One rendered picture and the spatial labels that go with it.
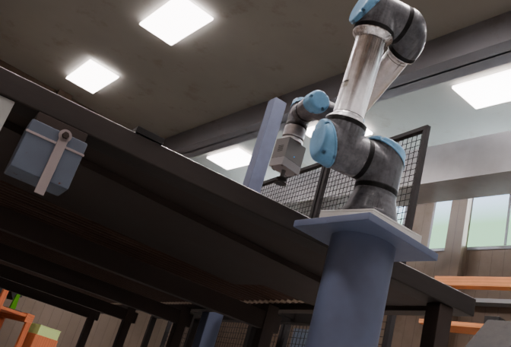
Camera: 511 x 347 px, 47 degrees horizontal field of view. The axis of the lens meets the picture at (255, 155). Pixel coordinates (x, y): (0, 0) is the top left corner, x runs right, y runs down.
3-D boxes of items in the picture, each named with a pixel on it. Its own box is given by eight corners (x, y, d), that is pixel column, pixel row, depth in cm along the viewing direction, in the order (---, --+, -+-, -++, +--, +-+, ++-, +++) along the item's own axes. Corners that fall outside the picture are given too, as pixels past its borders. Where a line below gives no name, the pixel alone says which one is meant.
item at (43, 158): (64, 203, 131) (94, 132, 138) (2, 177, 126) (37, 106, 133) (52, 210, 140) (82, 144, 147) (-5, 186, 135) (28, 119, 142)
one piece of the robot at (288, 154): (290, 143, 209) (278, 184, 202) (273, 130, 203) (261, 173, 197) (311, 139, 201) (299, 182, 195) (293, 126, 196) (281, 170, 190)
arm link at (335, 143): (367, 176, 153) (418, -1, 167) (318, 154, 149) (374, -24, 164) (346, 182, 164) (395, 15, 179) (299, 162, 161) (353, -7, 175)
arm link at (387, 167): (407, 193, 156) (417, 147, 160) (363, 174, 152) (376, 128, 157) (382, 199, 167) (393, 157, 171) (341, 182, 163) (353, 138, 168)
